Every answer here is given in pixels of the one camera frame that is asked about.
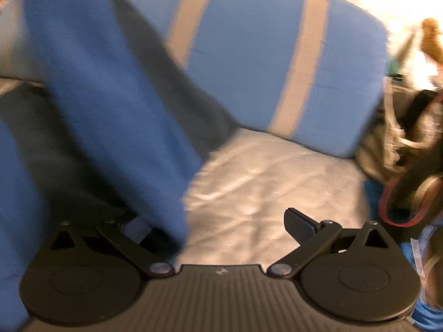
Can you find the brown teddy bear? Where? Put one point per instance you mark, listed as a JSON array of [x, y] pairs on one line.
[[432, 38]]

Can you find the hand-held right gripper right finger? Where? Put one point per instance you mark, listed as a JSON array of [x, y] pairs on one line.
[[299, 226]]

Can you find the black bag with red trim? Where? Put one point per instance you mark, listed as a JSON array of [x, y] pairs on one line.
[[408, 186]]

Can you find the blue striped pillow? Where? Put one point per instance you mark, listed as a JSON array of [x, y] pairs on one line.
[[242, 58]]

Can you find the blue fleece jacket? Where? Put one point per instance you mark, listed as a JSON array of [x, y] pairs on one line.
[[103, 93]]

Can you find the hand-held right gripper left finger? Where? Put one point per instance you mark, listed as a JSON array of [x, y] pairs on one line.
[[117, 240]]

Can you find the silver patterned blanket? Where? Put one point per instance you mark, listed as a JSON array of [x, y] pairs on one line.
[[380, 7]]

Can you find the white laced sneaker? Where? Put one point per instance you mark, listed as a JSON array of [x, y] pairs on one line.
[[391, 145]]

